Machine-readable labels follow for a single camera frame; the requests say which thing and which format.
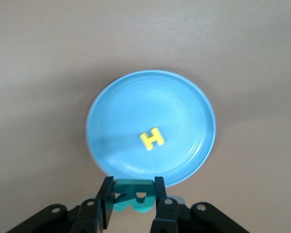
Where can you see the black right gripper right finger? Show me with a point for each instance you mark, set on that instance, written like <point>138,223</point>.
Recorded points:
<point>160,191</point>

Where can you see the yellow foam uppercase H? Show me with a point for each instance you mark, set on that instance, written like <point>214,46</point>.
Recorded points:
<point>151,139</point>

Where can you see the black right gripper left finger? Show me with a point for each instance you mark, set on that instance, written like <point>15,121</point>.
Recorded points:
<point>106,194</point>

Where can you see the teal foam letter R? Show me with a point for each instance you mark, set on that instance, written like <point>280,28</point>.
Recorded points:
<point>133,185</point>

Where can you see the blue plate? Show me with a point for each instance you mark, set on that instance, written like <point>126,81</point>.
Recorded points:
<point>148,104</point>

